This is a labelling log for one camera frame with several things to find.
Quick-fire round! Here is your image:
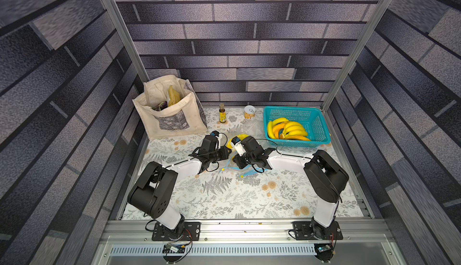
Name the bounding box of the clear zip-top bag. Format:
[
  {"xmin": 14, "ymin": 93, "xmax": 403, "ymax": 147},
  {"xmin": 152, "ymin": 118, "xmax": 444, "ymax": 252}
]
[
  {"xmin": 237, "ymin": 165, "xmax": 266, "ymax": 179},
  {"xmin": 219, "ymin": 119, "xmax": 265, "ymax": 176}
]

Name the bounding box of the yellow banana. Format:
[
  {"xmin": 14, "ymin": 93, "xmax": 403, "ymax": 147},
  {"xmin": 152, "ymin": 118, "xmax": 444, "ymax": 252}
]
[
  {"xmin": 272, "ymin": 117, "xmax": 289, "ymax": 126},
  {"xmin": 267, "ymin": 121, "xmax": 276, "ymax": 139}
]

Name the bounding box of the banana bunch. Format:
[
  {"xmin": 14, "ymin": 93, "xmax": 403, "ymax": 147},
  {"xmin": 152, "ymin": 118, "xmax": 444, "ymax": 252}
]
[
  {"xmin": 226, "ymin": 134, "xmax": 248, "ymax": 149},
  {"xmin": 282, "ymin": 122, "xmax": 308, "ymax": 136}
]

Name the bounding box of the single orange banana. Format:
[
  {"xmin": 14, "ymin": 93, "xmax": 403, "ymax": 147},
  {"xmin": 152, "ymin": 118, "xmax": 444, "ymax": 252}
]
[{"xmin": 273, "ymin": 122, "xmax": 286, "ymax": 139}]

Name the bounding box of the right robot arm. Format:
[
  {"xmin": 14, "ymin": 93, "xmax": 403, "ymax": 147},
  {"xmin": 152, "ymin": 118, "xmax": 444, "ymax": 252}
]
[{"xmin": 230, "ymin": 136, "xmax": 349, "ymax": 242}]

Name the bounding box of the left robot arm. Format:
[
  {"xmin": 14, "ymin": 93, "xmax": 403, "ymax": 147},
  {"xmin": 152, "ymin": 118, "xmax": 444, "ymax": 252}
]
[{"xmin": 127, "ymin": 131, "xmax": 231, "ymax": 232}]

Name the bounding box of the beige canvas tote bag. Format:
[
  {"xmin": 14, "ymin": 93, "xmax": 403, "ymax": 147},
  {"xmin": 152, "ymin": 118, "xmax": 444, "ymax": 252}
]
[{"xmin": 133, "ymin": 75, "xmax": 208, "ymax": 141}]

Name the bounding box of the small brown sauce bottle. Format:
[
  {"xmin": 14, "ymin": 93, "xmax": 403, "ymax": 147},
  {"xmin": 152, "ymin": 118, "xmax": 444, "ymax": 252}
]
[{"xmin": 219, "ymin": 103, "xmax": 226, "ymax": 123}]

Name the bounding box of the small yellow tin can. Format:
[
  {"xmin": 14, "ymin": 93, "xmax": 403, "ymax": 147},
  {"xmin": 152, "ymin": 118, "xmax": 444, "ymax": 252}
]
[{"xmin": 244, "ymin": 105, "xmax": 256, "ymax": 119}]

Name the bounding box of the yellow item in tote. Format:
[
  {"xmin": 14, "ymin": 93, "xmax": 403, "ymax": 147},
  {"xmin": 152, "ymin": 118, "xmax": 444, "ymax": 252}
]
[{"xmin": 168, "ymin": 86, "xmax": 182, "ymax": 107}]

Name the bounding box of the teal plastic basket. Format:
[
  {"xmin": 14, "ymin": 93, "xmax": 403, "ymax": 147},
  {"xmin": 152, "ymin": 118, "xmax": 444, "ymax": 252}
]
[{"xmin": 264, "ymin": 106, "xmax": 331, "ymax": 148}]

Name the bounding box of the left circuit board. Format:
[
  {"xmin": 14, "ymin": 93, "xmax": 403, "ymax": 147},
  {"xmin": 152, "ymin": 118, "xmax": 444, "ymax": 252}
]
[{"xmin": 162, "ymin": 243, "xmax": 187, "ymax": 255}]

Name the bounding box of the circuit board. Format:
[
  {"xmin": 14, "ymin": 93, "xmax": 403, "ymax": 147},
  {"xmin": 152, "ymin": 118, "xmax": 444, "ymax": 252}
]
[
  {"xmin": 162, "ymin": 243, "xmax": 187, "ymax": 255},
  {"xmin": 315, "ymin": 244, "xmax": 333, "ymax": 254}
]

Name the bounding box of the right circuit board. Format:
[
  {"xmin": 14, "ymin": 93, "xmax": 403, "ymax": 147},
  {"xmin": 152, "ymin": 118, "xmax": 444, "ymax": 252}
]
[{"xmin": 315, "ymin": 244, "xmax": 333, "ymax": 254}]

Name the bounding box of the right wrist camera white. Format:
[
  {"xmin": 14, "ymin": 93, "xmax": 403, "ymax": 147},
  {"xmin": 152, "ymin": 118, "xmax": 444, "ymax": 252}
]
[{"xmin": 233, "ymin": 142, "xmax": 246, "ymax": 157}]

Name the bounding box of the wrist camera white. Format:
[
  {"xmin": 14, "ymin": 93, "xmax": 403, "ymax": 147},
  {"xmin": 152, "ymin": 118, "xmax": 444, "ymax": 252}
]
[
  {"xmin": 233, "ymin": 142, "xmax": 246, "ymax": 157},
  {"xmin": 210, "ymin": 131, "xmax": 221, "ymax": 149}
]

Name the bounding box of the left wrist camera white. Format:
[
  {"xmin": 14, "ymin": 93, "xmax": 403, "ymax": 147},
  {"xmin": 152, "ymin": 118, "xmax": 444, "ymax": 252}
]
[{"xmin": 210, "ymin": 131, "xmax": 221, "ymax": 149}]

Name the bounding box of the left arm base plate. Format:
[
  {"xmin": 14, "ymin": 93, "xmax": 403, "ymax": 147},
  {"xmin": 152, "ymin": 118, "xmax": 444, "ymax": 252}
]
[{"xmin": 151, "ymin": 222, "xmax": 202, "ymax": 242}]

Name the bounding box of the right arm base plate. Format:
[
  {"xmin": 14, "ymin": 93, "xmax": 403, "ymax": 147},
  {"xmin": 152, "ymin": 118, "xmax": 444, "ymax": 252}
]
[{"xmin": 292, "ymin": 221, "xmax": 343, "ymax": 241}]

